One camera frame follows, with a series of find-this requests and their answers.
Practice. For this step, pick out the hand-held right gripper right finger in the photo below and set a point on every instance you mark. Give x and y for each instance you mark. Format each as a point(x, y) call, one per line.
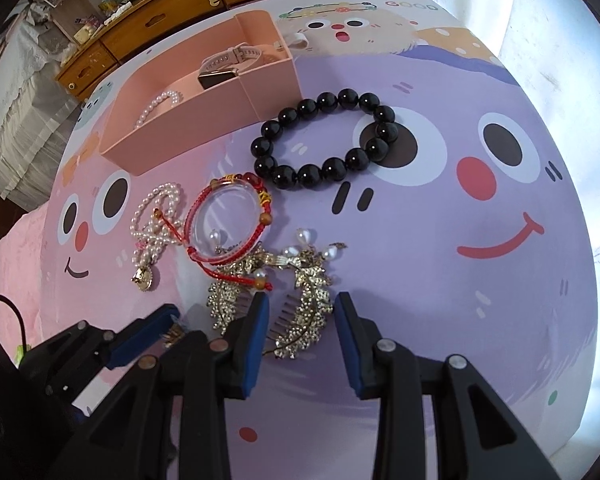
point(351, 347)

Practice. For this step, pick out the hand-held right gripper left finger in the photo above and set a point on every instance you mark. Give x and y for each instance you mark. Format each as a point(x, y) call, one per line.
point(252, 347)

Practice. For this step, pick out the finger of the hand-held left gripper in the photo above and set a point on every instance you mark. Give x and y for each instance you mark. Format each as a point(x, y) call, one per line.
point(142, 332)

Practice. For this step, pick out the gold leaf hair comb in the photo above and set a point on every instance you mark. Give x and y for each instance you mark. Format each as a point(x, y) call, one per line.
point(305, 305)
point(225, 296)

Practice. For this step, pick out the pink jewelry box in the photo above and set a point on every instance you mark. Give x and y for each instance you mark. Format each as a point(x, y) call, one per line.
point(190, 127)

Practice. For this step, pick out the cartoon face printed mat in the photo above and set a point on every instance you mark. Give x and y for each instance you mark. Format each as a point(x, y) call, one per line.
point(430, 310)

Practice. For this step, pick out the clear bangle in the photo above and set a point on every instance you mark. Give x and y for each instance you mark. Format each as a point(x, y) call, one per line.
point(200, 248)

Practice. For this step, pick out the pink blanket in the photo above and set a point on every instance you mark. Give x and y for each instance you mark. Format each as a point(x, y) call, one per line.
point(30, 270)

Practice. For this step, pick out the white lace bed cover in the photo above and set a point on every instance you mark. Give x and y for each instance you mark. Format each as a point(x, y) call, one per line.
point(15, 110)

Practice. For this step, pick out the wooden drawer cabinet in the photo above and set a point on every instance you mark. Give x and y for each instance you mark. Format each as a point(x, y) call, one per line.
point(145, 25)

